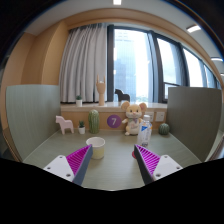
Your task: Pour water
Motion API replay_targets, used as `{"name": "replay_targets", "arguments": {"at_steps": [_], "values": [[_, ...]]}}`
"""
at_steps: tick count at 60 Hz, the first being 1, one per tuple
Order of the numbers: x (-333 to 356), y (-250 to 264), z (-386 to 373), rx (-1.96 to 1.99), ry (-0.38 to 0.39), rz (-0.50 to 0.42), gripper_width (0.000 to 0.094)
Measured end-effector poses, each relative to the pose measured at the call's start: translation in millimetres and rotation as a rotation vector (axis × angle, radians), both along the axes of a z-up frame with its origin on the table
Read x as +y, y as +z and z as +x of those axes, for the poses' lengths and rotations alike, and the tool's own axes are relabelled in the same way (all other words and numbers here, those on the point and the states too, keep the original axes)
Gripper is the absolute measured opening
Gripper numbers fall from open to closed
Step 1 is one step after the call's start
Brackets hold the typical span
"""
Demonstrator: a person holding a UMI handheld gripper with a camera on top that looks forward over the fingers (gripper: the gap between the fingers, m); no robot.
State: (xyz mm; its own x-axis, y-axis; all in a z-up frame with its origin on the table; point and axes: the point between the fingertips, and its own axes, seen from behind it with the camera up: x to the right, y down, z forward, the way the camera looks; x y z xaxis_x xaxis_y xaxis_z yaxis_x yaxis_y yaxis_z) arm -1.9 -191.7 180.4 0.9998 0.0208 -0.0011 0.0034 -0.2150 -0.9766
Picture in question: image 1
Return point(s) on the wooden hand sculpture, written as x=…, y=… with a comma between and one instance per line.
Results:
x=101, y=91

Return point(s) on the round green cactus ornament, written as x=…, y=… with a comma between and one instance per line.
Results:
x=163, y=129

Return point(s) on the grey-green desk partition panel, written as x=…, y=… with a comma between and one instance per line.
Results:
x=195, y=116
x=31, y=116

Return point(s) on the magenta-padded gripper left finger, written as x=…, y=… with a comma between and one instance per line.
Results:
x=61, y=165

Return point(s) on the small plant in white pot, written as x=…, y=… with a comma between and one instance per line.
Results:
x=81, y=130
x=79, y=103

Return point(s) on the beige mouse plush toy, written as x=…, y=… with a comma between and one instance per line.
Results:
x=132, y=115

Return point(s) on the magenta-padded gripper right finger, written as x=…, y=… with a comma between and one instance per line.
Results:
x=165, y=165

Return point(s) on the black horse figurine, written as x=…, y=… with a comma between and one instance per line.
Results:
x=121, y=96

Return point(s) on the group of ceiling lights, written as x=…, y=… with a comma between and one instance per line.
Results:
x=193, y=28

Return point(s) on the light grey curtain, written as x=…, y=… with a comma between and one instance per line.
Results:
x=83, y=63

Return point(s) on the large dark-framed window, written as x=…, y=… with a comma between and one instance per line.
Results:
x=133, y=63

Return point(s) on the clear plastic drink bottle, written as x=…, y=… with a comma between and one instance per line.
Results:
x=144, y=131

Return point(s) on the white wall socket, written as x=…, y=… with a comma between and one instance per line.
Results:
x=151, y=115
x=160, y=116

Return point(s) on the pink horse figurine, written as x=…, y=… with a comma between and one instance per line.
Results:
x=64, y=125

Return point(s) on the pale yellow cup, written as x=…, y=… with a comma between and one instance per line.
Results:
x=97, y=150

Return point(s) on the round purple number sign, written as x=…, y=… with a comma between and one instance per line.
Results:
x=114, y=121

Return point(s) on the tall green cactus ornament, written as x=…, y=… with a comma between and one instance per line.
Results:
x=94, y=121

